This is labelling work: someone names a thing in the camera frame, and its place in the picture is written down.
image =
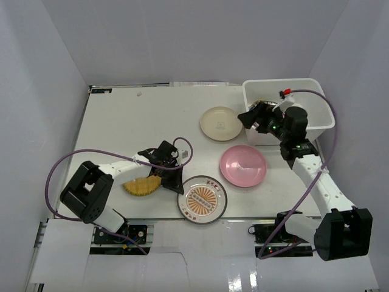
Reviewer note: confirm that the cream round plate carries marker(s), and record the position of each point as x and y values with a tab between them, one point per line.
220	124

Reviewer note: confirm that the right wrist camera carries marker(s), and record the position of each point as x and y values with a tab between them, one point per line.
287	96

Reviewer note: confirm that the green rimmed white plate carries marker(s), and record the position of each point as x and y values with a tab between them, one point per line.
266	102

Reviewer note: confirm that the white plastic bin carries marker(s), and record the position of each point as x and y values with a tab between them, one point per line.
320	116

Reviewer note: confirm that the pink round plate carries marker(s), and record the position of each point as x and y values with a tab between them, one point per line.
243	166

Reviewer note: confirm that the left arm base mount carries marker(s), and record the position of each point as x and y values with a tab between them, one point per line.
133	242

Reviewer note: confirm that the orange sunburst white plate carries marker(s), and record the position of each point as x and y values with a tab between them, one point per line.
204	200

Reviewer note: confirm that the black label sticker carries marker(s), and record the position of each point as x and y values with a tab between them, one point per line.
101	90

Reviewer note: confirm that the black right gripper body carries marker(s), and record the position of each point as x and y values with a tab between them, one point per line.
275	125

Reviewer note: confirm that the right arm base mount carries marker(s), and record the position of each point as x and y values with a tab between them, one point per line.
262	231

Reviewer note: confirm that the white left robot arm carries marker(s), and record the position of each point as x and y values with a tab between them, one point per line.
87	192

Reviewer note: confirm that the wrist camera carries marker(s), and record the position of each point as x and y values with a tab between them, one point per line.
182	154
287	96

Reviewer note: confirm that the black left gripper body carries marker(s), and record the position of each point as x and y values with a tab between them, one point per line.
169	175

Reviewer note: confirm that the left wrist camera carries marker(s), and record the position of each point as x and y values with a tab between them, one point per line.
182	154

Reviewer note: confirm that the round woven bamboo tray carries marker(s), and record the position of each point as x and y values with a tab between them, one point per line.
142	186

